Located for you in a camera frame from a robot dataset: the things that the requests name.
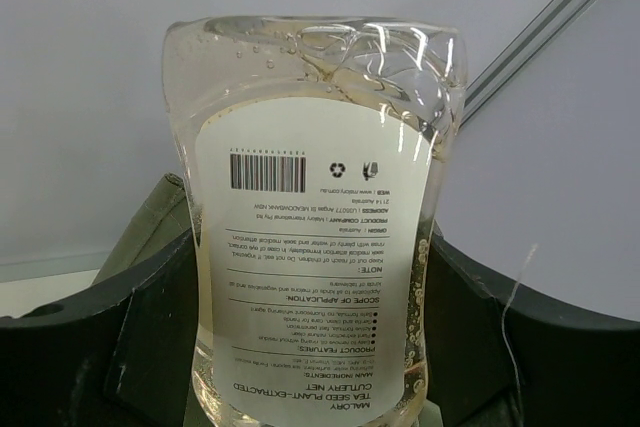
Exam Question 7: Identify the olive green canvas bag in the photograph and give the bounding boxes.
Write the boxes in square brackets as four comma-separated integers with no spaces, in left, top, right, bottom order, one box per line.
[92,173,191,286]

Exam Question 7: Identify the right aluminium frame post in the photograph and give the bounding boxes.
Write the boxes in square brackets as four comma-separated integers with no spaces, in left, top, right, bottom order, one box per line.
[462,0,596,123]

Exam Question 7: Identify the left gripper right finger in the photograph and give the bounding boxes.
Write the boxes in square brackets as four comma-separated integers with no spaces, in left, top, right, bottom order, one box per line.
[424,234,639,426]

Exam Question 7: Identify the clear amber soap pouch bottle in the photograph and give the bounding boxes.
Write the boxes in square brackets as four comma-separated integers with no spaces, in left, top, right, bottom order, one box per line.
[162,16,467,426]

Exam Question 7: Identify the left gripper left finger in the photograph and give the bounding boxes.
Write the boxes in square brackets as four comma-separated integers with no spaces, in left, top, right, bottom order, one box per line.
[1,231,198,426]

